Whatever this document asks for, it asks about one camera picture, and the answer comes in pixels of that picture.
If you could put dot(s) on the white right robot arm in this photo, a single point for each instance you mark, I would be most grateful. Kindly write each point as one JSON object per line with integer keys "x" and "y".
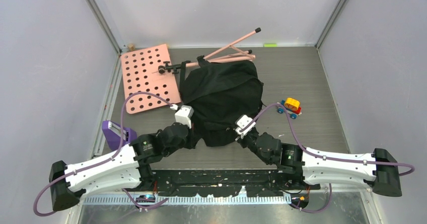
{"x": 309, "y": 166}

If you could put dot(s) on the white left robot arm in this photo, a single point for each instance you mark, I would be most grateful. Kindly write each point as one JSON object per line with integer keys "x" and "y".
{"x": 127, "y": 169}

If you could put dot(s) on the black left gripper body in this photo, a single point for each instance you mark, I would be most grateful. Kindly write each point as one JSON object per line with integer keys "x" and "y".
{"x": 167, "y": 152}

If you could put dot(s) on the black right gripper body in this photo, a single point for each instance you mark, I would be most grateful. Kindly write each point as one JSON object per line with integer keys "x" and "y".
{"x": 250, "y": 140}

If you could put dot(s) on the black backpack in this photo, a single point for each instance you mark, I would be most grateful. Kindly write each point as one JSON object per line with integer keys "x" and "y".
{"x": 219, "y": 94}

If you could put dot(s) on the aluminium frame rail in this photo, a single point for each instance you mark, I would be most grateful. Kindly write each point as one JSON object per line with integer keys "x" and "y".
{"x": 151, "y": 198}

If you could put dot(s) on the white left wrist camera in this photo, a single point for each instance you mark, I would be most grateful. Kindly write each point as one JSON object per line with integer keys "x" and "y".
{"x": 183, "y": 114}

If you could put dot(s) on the purple card holder box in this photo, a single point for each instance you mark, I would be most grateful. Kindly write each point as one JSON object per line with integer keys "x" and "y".
{"x": 112, "y": 135}

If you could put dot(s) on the colourful toy block car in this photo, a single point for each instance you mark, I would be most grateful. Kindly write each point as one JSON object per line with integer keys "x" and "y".
{"x": 290, "y": 106}

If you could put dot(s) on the pink perforated board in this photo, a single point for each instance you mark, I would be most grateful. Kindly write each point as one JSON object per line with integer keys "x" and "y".
{"x": 140, "y": 73}

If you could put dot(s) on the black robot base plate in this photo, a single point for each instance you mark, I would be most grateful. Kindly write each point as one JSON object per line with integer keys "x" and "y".
{"x": 223, "y": 183}

